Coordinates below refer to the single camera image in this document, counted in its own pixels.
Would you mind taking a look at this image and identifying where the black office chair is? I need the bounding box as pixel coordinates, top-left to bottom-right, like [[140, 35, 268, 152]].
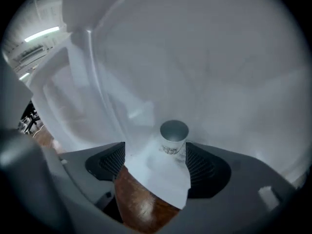
[[20, 100, 41, 134]]

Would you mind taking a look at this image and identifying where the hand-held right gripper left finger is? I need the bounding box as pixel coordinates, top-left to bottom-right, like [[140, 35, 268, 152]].
[[58, 141, 126, 212]]

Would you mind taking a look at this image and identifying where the white printed paper cup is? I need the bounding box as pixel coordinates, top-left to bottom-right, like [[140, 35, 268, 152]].
[[159, 119, 190, 156]]

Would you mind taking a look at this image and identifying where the ceiling air conditioner vent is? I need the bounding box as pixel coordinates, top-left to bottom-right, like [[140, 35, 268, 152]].
[[13, 45, 46, 63]]

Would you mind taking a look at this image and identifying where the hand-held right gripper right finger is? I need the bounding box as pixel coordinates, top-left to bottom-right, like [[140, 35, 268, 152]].
[[179, 141, 297, 232]]

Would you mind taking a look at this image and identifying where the white cabinet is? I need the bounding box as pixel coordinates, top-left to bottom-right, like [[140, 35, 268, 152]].
[[62, 0, 311, 210]]

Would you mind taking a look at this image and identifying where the white cabinet door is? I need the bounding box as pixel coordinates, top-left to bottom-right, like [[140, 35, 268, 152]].
[[28, 30, 127, 154]]

